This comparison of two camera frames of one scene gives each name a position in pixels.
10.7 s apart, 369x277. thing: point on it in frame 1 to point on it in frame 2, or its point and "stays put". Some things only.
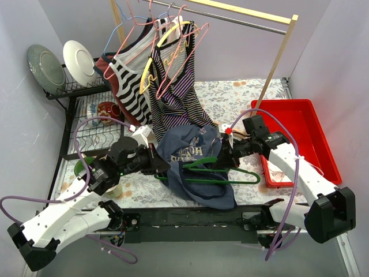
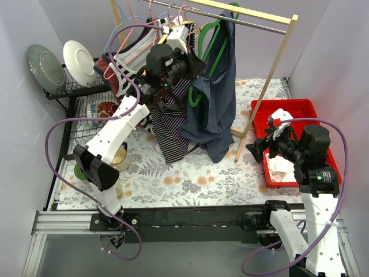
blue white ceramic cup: [92, 113] stays put
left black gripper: [154, 159] to [191, 66]
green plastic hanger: [193, 167] to [211, 23]
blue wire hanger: [121, 22] stays put
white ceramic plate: [80, 62] stays put
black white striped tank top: [131, 67] stays put
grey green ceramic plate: [47, 68] stays put
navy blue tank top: [190, 149] to [210, 121]
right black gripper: [228, 153] to [267, 145]
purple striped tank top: [177, 105] stays put
